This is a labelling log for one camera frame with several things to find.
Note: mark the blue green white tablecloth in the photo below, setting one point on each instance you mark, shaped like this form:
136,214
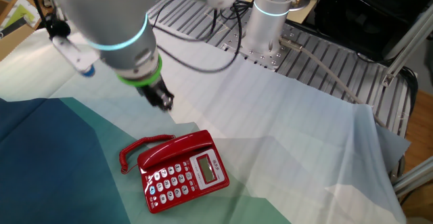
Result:
270,132

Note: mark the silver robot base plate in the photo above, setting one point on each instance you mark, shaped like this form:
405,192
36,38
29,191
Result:
270,60

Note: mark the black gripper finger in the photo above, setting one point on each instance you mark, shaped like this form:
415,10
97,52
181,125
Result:
156,103
166,102

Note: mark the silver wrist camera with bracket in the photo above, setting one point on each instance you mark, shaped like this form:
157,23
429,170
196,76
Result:
72,56

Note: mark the black office chair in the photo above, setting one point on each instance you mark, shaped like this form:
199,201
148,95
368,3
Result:
365,14

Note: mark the aluminium frame post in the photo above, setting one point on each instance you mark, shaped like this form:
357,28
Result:
406,44
416,178

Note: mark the cardboard box with papers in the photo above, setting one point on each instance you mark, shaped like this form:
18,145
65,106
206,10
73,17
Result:
13,38

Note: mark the grey robot base conduit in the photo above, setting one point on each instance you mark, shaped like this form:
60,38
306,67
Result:
291,43

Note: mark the red telephone handset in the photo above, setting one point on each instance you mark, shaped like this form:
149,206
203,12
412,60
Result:
176,148

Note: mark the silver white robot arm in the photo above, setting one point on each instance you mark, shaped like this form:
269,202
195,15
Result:
111,14

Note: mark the red telephone base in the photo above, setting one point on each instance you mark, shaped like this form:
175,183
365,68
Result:
179,183

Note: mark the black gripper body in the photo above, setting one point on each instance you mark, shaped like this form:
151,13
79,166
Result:
154,90

